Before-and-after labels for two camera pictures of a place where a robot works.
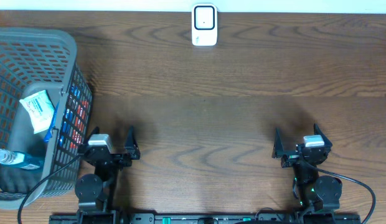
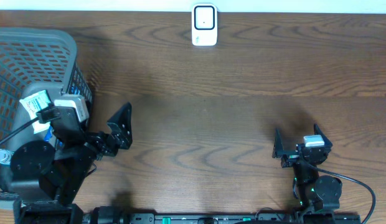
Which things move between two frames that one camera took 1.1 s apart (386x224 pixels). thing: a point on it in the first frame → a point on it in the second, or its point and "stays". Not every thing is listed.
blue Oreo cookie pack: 49,135 stays
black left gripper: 131,152 → 104,147
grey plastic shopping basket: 28,61 stays
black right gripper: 291,157 stays
